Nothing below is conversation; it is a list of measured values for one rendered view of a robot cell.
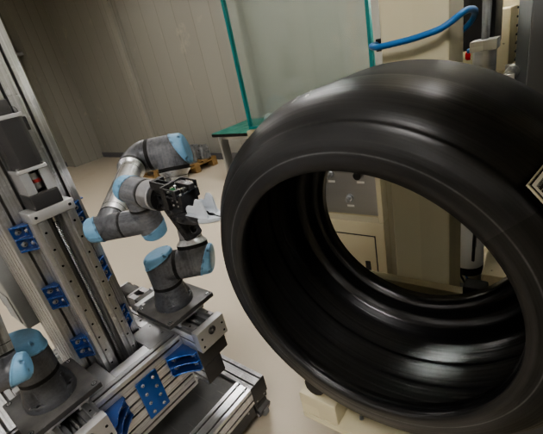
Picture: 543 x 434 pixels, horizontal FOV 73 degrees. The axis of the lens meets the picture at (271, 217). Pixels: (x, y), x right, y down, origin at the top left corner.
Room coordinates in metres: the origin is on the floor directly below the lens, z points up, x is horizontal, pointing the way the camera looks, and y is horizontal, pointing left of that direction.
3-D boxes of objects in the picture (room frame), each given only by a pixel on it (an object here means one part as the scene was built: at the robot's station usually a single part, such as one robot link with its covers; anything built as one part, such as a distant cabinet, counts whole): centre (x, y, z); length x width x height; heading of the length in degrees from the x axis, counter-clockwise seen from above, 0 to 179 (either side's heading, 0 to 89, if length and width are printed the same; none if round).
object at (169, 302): (1.25, 0.46, 0.77); 0.15 x 0.15 x 0.10
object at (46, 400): (0.89, 0.79, 0.77); 0.15 x 0.15 x 0.10
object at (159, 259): (1.25, 0.45, 0.88); 0.13 x 0.12 x 0.14; 86
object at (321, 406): (0.69, -0.12, 0.84); 0.36 x 0.09 x 0.06; 140
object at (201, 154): (6.34, 1.43, 0.18); 1.30 x 0.90 x 0.36; 47
